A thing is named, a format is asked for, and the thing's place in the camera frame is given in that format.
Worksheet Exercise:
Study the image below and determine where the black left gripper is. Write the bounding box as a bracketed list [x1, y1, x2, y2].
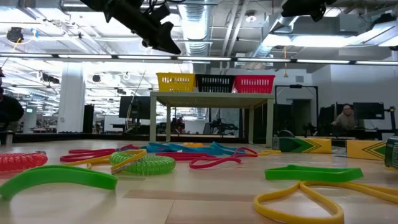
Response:
[107, 0, 182, 55]

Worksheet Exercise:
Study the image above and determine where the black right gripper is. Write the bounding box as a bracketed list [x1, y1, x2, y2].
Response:
[281, 0, 337, 22]

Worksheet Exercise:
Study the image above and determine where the blue rubber band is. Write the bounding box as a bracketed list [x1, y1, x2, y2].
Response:
[174, 141, 247, 156]
[146, 141, 200, 154]

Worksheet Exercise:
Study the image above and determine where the red rubber band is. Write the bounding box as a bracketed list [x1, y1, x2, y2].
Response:
[60, 144, 141, 163]
[155, 151, 217, 161]
[188, 146, 259, 170]

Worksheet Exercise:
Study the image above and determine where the green coil wristband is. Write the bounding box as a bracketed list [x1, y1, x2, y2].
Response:
[108, 151, 177, 175]

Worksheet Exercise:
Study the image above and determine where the yellow green crayon box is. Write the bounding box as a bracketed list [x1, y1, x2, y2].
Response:
[345, 139, 387, 161]
[384, 136, 398, 170]
[272, 136, 333, 154]

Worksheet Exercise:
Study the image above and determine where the red-orange coil wristband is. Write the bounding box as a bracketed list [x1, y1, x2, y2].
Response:
[0, 151, 49, 173]

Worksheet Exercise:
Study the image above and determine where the yellow plastic basket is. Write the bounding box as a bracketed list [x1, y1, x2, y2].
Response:
[155, 72, 197, 93]

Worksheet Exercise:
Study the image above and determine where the black plastic basket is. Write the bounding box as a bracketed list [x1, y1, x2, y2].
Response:
[195, 73, 236, 93]

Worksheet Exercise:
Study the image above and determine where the yellow hanging tag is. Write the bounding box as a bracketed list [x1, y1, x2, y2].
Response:
[282, 46, 289, 78]

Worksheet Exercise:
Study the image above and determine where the black monitor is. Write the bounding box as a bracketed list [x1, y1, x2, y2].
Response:
[353, 101, 386, 121]
[118, 95, 150, 120]

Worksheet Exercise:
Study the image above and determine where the pale green riser shelf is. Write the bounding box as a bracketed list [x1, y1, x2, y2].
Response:
[148, 91, 275, 148]

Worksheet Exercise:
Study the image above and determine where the red plastic basket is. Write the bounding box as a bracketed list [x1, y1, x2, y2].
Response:
[233, 74, 276, 95]

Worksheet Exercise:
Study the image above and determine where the white square column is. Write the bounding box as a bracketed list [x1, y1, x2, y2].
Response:
[57, 70, 86, 134]

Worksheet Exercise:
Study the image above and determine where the person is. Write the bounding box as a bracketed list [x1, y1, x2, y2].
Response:
[0, 93, 25, 133]
[331, 104, 365, 131]

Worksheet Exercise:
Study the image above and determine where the black ceiling-mounted box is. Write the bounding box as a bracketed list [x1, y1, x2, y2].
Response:
[6, 26, 25, 44]

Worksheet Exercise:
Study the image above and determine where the green rubber band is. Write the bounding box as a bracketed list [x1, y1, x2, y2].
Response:
[0, 164, 119, 200]
[264, 164, 364, 184]

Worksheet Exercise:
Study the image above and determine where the silver round ventilation duct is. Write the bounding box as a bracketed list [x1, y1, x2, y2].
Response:
[253, 0, 299, 58]
[178, 0, 212, 56]

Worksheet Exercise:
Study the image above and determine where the black metal door frame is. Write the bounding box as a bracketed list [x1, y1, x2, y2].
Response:
[274, 84, 319, 138]

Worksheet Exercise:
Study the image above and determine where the long ceiling light rail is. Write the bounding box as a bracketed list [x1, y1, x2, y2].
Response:
[0, 52, 398, 65]

